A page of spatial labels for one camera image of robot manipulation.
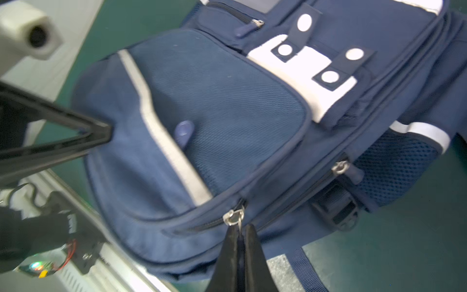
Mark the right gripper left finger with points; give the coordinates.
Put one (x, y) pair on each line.
(227, 273)

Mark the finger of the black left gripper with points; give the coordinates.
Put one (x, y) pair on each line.
(37, 134)

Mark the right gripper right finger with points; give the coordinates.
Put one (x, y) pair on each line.
(257, 276)

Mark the navy blue backpack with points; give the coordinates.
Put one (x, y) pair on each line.
(291, 116)

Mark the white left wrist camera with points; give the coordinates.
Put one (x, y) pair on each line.
(26, 31)

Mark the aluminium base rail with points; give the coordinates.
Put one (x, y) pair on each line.
(112, 271)

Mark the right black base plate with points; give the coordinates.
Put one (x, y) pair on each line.
(89, 239)

